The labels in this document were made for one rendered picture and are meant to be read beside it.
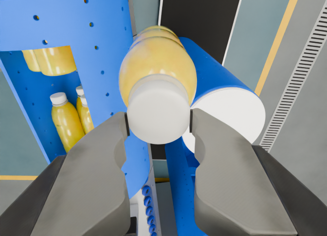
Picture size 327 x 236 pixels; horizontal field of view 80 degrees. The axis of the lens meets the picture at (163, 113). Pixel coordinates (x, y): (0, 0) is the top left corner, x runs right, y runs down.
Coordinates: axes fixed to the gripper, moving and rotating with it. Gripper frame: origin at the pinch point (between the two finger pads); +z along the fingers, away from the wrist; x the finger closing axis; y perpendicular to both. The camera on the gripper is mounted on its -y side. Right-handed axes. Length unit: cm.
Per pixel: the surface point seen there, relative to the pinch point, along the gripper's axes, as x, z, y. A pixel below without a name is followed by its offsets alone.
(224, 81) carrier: 20, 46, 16
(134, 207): -15, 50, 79
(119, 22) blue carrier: -6.5, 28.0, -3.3
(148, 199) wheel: -7, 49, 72
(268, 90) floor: 98, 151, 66
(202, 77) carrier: 15, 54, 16
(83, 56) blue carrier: -11.9, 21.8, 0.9
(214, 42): 40, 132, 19
